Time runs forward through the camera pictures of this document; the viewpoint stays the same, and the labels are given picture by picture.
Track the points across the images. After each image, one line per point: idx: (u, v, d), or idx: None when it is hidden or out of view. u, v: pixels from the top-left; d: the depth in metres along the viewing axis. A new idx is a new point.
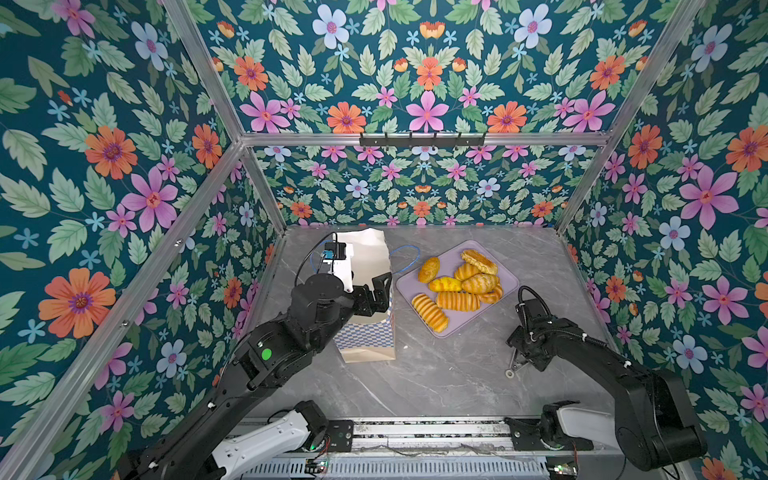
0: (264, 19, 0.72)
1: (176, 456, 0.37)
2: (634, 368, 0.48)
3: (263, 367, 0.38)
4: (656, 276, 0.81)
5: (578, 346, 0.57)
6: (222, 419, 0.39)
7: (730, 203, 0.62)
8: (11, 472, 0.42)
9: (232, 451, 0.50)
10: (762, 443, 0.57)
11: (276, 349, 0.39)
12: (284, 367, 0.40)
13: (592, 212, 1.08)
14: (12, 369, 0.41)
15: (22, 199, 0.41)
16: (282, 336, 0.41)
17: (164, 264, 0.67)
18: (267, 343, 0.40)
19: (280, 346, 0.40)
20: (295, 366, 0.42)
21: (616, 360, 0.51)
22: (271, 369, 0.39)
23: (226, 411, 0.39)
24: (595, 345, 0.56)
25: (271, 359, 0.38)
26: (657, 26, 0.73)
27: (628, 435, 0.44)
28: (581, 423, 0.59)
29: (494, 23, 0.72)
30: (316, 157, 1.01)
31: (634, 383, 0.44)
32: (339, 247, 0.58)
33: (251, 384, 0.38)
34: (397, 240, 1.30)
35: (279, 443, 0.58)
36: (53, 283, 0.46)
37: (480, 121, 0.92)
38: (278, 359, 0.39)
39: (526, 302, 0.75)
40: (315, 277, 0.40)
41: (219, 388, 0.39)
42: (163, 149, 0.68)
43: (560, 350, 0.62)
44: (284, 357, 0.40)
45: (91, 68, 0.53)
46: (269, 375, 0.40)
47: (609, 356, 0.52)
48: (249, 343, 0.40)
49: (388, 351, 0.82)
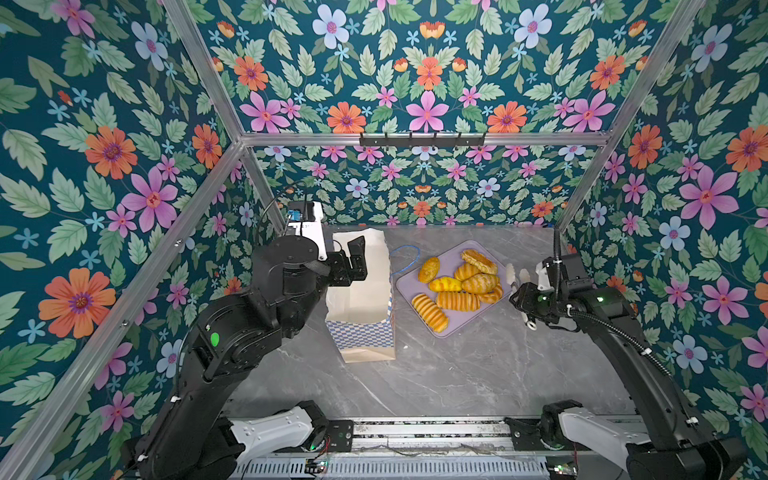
0: (264, 18, 0.72)
1: (160, 448, 0.34)
2: (698, 429, 0.39)
3: (214, 354, 0.30)
4: (657, 276, 0.81)
5: (629, 361, 0.45)
6: (193, 410, 0.34)
7: (730, 203, 0.62)
8: (11, 471, 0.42)
9: (248, 431, 0.50)
10: (762, 442, 0.57)
11: (223, 332, 0.30)
12: (241, 352, 0.32)
13: (592, 212, 1.08)
14: (12, 369, 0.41)
15: (22, 199, 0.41)
16: (237, 311, 0.33)
17: (164, 264, 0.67)
18: (214, 326, 0.31)
19: (228, 325, 0.31)
20: (262, 351, 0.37)
21: (678, 410, 0.40)
22: (222, 356, 0.31)
23: (190, 403, 0.33)
24: (655, 369, 0.43)
25: (219, 344, 0.30)
26: (657, 26, 0.73)
27: (641, 469, 0.43)
28: (585, 435, 0.58)
29: (494, 23, 0.72)
30: (316, 157, 1.01)
31: (694, 453, 0.37)
32: (306, 208, 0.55)
33: (206, 376, 0.31)
34: (397, 240, 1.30)
35: (287, 433, 0.58)
36: (53, 283, 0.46)
37: (480, 121, 0.92)
38: (228, 341, 0.31)
39: (563, 261, 0.57)
40: (284, 241, 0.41)
41: (183, 379, 0.32)
42: (163, 149, 0.68)
43: (601, 342, 0.49)
44: (236, 339, 0.31)
45: (91, 68, 0.53)
46: (225, 363, 0.31)
47: (672, 399, 0.41)
48: (199, 327, 0.31)
49: (388, 351, 0.82)
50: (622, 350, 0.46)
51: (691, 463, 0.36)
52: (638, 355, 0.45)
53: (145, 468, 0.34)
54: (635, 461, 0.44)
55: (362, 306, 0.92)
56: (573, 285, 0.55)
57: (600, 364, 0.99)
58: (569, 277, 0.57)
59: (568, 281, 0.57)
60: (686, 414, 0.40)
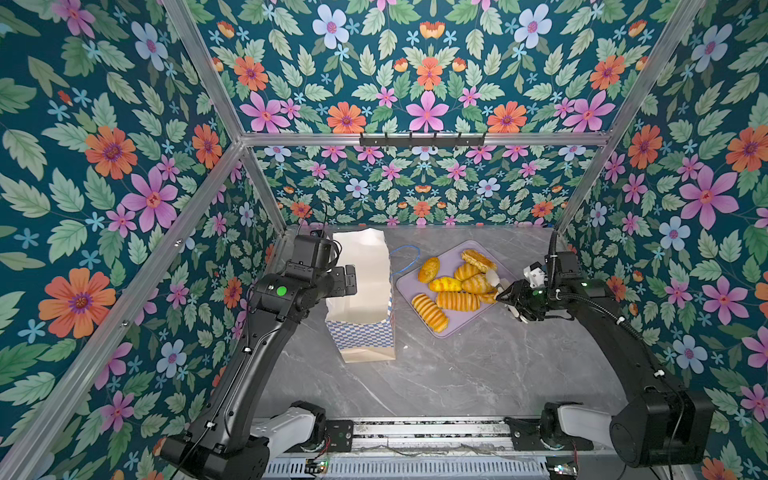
0: (264, 19, 0.72)
1: (233, 406, 0.38)
2: (666, 380, 0.43)
3: (284, 300, 0.42)
4: (657, 276, 0.81)
5: (607, 329, 0.51)
6: (264, 359, 0.42)
7: (730, 203, 0.62)
8: (10, 472, 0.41)
9: (264, 429, 0.50)
10: (762, 442, 0.57)
11: (289, 285, 0.43)
12: (301, 300, 0.46)
13: (592, 212, 1.08)
14: (12, 369, 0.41)
15: (22, 199, 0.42)
16: (287, 277, 0.44)
17: (164, 264, 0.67)
18: (277, 284, 0.43)
19: (290, 282, 0.43)
20: (308, 303, 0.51)
21: (647, 365, 0.44)
22: (292, 299, 0.44)
23: (263, 351, 0.41)
24: (627, 335, 0.48)
25: (287, 292, 0.43)
26: (657, 26, 0.73)
27: (621, 431, 0.45)
28: (579, 420, 0.59)
29: (494, 23, 0.72)
30: (316, 157, 1.01)
31: (658, 399, 0.40)
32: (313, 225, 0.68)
33: (278, 317, 0.42)
34: (397, 240, 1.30)
35: (295, 419, 0.58)
36: (53, 283, 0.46)
37: (480, 121, 0.92)
38: (293, 289, 0.44)
39: (558, 254, 0.66)
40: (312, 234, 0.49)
41: (250, 335, 0.40)
42: (163, 149, 0.68)
43: (587, 321, 0.55)
44: (298, 288, 0.44)
45: (91, 68, 0.53)
46: (292, 308, 0.45)
47: (641, 356, 0.46)
48: (261, 289, 0.43)
49: (388, 352, 0.82)
50: (601, 321, 0.52)
51: (654, 406, 0.40)
52: (614, 324, 0.50)
53: (215, 433, 0.36)
54: (616, 425, 0.46)
55: (362, 306, 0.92)
56: (566, 276, 0.63)
57: (600, 364, 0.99)
58: (563, 269, 0.64)
59: (562, 271, 0.63)
60: (654, 367, 0.44)
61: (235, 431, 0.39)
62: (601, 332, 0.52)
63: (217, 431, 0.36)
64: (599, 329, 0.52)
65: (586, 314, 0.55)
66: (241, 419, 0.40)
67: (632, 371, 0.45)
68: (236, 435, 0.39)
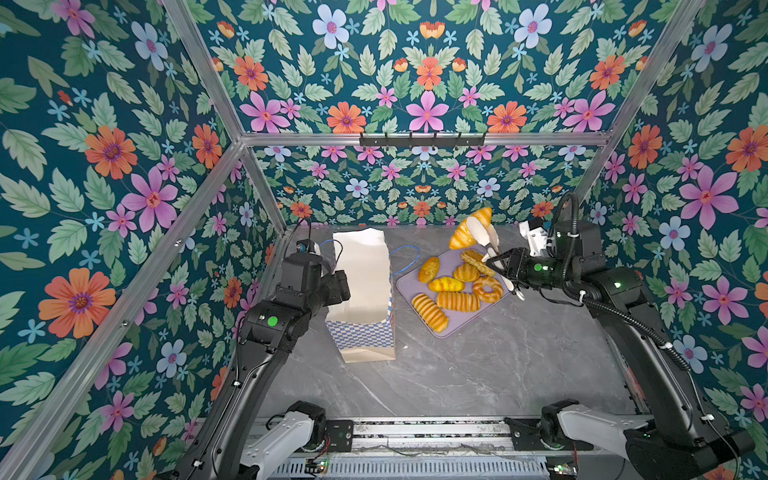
0: (264, 18, 0.72)
1: (221, 442, 0.37)
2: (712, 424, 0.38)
3: (274, 332, 0.42)
4: (657, 276, 0.81)
5: (646, 355, 0.42)
6: (255, 389, 0.41)
7: (729, 203, 0.62)
8: (10, 472, 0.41)
9: (254, 453, 0.49)
10: (762, 442, 0.57)
11: (280, 314, 0.43)
12: (292, 329, 0.45)
13: (592, 212, 1.08)
14: (12, 369, 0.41)
15: (22, 199, 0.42)
16: (277, 306, 0.45)
17: (164, 264, 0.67)
18: (268, 314, 0.43)
19: (281, 311, 0.44)
20: (300, 329, 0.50)
21: (695, 407, 0.38)
22: (283, 330, 0.43)
23: (253, 383, 0.41)
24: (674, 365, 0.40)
25: (278, 323, 0.43)
26: (657, 26, 0.73)
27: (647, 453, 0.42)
28: (582, 427, 0.59)
29: (494, 23, 0.72)
30: (316, 157, 1.01)
31: (706, 451, 0.36)
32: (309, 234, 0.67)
33: (269, 349, 0.42)
34: (397, 240, 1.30)
35: (290, 433, 0.57)
36: (53, 283, 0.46)
37: (480, 121, 0.92)
38: (284, 320, 0.43)
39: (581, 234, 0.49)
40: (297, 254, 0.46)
41: (240, 368, 0.40)
42: (163, 149, 0.68)
43: (615, 332, 0.45)
44: (289, 319, 0.44)
45: (91, 68, 0.53)
46: (283, 338, 0.44)
47: (689, 396, 0.39)
48: (252, 320, 0.43)
49: (388, 351, 0.82)
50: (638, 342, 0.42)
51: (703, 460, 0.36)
52: (656, 349, 0.41)
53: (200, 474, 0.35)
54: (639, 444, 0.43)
55: (362, 306, 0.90)
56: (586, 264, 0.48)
57: (600, 364, 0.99)
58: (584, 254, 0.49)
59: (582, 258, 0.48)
60: (702, 411, 0.38)
61: (224, 467, 0.38)
62: (638, 355, 0.43)
63: (204, 470, 0.36)
64: (634, 351, 0.43)
65: (617, 327, 0.44)
66: (228, 454, 0.39)
67: (673, 409, 0.39)
68: (225, 471, 0.38)
